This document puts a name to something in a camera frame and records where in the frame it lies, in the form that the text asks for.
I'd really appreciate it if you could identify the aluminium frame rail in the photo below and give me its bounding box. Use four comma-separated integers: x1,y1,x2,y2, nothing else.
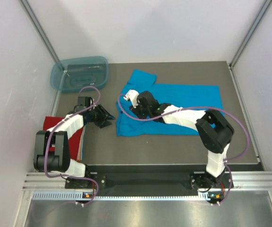
23,173,66,191

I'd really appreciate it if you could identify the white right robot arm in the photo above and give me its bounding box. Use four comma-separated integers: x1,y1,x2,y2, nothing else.
123,89,234,188

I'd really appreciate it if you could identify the red folded t shirt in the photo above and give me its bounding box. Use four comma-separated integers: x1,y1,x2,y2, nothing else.
42,116,85,161

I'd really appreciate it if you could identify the teal plastic basin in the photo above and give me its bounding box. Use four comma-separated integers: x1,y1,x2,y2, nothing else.
50,56,109,93

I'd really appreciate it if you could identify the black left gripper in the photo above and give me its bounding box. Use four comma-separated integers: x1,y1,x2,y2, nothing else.
87,104,115,128

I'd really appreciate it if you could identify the aluminium corner post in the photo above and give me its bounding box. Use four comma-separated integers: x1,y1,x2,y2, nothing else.
18,0,60,63
229,0,272,70

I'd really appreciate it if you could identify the left aluminium corner post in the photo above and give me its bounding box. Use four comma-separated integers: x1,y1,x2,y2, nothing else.
18,0,60,63

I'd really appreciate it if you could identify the light blue folded t shirt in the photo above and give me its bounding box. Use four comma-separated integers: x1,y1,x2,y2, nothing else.
78,126,87,161

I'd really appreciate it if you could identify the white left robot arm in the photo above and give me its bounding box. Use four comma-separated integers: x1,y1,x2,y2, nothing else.
33,96,115,188

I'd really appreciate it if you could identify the right aluminium corner post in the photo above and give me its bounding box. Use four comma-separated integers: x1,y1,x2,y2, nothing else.
229,0,272,70

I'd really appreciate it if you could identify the grey slotted cable duct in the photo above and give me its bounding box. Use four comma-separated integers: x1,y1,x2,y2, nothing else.
32,191,220,201

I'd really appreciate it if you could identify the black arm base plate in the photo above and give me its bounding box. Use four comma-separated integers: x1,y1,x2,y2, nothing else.
64,165,233,190

